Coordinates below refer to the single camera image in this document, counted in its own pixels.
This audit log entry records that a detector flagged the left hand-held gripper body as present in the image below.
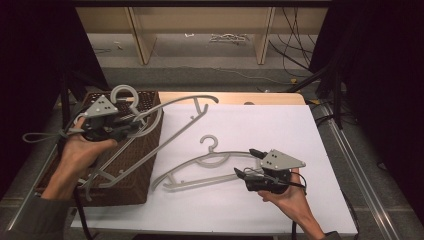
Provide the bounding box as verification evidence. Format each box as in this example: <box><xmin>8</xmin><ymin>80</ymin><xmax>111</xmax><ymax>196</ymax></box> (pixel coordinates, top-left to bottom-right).
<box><xmin>80</xmin><ymin>94</ymin><xmax>134</xmax><ymax>143</ymax></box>

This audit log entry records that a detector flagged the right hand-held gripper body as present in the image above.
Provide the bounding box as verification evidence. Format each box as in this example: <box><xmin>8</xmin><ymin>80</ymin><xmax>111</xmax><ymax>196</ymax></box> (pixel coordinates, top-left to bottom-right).
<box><xmin>244</xmin><ymin>149</ymin><xmax>307</xmax><ymax>195</ymax></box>

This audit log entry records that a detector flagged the brown wicker basket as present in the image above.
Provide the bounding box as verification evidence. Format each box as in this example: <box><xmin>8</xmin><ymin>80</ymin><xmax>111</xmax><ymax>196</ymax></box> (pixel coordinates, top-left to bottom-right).
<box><xmin>34</xmin><ymin>89</ymin><xmax>165</xmax><ymax>206</ymax></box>

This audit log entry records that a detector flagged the grey plastic clothes hanger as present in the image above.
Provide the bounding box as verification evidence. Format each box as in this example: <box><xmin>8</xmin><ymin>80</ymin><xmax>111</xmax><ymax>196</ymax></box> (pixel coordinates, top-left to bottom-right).
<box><xmin>77</xmin><ymin>84</ymin><xmax>220</xmax><ymax>203</ymax></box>
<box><xmin>151</xmin><ymin>134</ymin><xmax>268</xmax><ymax>193</ymax></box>

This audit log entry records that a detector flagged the person's right hand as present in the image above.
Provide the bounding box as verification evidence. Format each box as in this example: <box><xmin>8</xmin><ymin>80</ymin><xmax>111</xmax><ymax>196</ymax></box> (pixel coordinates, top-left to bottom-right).
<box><xmin>258</xmin><ymin>168</ymin><xmax>313</xmax><ymax>221</ymax></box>

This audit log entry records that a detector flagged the person's left hand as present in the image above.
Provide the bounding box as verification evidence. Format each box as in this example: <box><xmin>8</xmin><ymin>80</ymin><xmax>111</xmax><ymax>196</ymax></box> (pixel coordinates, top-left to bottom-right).
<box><xmin>59</xmin><ymin>117</ymin><xmax>119</xmax><ymax>178</ymax></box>

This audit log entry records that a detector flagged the white table cover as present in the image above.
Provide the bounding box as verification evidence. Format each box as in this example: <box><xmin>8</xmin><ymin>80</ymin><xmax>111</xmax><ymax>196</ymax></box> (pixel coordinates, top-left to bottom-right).
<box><xmin>70</xmin><ymin>103</ymin><xmax>359</xmax><ymax>236</ymax></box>

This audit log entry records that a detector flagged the black metal stand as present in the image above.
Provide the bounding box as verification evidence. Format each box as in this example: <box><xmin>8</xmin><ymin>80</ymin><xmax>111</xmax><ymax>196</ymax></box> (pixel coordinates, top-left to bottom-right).
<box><xmin>286</xmin><ymin>63</ymin><xmax>344</xmax><ymax>131</ymax></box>
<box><xmin>59</xmin><ymin>66</ymin><xmax>111</xmax><ymax>132</ymax></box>

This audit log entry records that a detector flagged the black curtain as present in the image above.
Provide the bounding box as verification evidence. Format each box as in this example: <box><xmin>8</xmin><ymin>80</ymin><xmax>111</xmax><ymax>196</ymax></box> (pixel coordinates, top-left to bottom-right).
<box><xmin>309</xmin><ymin>0</ymin><xmax>424</xmax><ymax>228</ymax></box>
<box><xmin>0</xmin><ymin>0</ymin><xmax>111</xmax><ymax>201</ymax></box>

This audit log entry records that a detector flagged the pale clutter pile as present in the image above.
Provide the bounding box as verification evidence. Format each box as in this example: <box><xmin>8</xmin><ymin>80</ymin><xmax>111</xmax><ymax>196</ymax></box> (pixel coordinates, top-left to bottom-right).
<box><xmin>209</xmin><ymin>32</ymin><xmax>250</xmax><ymax>45</ymax></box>

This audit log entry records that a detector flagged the beige wooden cabinet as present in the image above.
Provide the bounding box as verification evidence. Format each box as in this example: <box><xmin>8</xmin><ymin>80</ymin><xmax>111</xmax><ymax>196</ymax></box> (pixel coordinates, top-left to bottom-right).
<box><xmin>75</xmin><ymin>6</ymin><xmax>329</xmax><ymax>66</ymax></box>

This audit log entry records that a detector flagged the grey cable loop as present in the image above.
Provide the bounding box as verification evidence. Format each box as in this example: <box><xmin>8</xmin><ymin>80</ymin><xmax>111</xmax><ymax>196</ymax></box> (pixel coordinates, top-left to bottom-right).
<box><xmin>22</xmin><ymin>128</ymin><xmax>84</xmax><ymax>144</ymax></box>

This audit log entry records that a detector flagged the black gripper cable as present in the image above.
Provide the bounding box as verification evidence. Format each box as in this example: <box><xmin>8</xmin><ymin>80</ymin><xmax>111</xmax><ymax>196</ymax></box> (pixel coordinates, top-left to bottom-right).
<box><xmin>289</xmin><ymin>171</ymin><xmax>308</xmax><ymax>240</ymax></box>
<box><xmin>73</xmin><ymin>186</ymin><xmax>94</xmax><ymax>240</ymax></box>

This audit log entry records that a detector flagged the white floor cable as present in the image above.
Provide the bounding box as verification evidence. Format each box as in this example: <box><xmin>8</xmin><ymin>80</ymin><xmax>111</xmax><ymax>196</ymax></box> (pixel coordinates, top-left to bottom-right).
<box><xmin>213</xmin><ymin>66</ymin><xmax>294</xmax><ymax>86</ymax></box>

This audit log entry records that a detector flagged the aluminium rail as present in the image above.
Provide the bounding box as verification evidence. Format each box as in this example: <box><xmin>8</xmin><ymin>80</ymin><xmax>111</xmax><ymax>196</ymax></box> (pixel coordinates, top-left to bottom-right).
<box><xmin>6</xmin><ymin>143</ymin><xmax>59</xmax><ymax>233</ymax></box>
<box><xmin>319</xmin><ymin>103</ymin><xmax>411</xmax><ymax>240</ymax></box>

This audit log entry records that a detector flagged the black floor cables bundle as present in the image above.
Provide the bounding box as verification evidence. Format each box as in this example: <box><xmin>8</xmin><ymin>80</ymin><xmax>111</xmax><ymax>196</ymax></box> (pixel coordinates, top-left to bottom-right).
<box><xmin>268</xmin><ymin>6</ymin><xmax>321</xmax><ymax>79</ymax></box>

